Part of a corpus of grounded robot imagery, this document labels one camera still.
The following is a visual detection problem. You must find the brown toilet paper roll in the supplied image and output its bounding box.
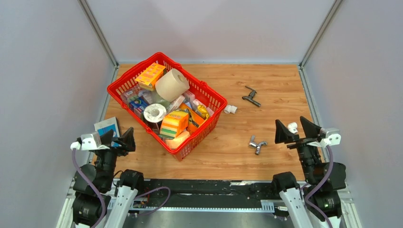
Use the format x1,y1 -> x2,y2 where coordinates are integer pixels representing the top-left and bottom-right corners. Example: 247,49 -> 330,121
155,68 -> 190,102

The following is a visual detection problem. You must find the red plastic shopping basket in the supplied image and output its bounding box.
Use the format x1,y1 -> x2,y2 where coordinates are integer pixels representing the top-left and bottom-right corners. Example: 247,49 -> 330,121
107,52 -> 228,161

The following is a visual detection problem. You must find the blue small box in basket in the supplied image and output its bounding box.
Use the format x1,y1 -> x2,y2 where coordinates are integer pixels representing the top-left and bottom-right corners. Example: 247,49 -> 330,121
129,98 -> 149,118

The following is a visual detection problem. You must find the white elbow fitting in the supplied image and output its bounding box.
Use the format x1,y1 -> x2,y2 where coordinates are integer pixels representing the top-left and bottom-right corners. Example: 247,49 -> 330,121
287,122 -> 298,134
223,105 -> 238,114

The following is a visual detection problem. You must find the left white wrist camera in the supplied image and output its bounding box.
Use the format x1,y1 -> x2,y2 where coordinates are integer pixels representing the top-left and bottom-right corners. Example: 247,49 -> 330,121
70,132 -> 102,151

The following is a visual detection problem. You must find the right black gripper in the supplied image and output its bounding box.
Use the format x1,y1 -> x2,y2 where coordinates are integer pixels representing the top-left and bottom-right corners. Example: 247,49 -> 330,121
273,115 -> 320,182

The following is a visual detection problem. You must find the yellow snack packet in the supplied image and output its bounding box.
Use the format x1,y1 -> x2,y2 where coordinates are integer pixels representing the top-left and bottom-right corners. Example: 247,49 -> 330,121
192,99 -> 210,119

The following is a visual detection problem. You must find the blue razor box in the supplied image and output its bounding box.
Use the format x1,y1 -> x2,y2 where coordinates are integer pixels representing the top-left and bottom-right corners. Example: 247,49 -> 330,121
94,117 -> 120,144

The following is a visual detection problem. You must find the orange striped sponge box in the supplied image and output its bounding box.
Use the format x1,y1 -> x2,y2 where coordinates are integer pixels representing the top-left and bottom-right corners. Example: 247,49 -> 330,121
160,111 -> 189,138

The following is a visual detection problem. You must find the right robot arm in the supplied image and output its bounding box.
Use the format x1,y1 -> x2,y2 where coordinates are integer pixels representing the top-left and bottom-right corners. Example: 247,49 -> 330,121
271,116 -> 346,228

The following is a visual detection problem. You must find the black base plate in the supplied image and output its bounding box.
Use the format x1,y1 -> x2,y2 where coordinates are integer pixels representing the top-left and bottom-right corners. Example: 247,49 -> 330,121
129,179 -> 286,216

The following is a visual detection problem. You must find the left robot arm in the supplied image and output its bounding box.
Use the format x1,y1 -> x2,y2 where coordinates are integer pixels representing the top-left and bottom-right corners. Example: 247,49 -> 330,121
70,127 -> 145,228

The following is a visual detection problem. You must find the white tape roll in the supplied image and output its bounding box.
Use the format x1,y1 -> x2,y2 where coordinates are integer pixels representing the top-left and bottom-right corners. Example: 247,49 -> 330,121
143,103 -> 167,123

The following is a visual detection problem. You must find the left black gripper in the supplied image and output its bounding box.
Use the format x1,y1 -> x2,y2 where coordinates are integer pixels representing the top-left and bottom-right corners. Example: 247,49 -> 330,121
96,126 -> 135,189

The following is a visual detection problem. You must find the orange patterned box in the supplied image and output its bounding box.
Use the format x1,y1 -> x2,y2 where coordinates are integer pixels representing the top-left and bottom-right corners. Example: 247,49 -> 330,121
135,63 -> 167,91

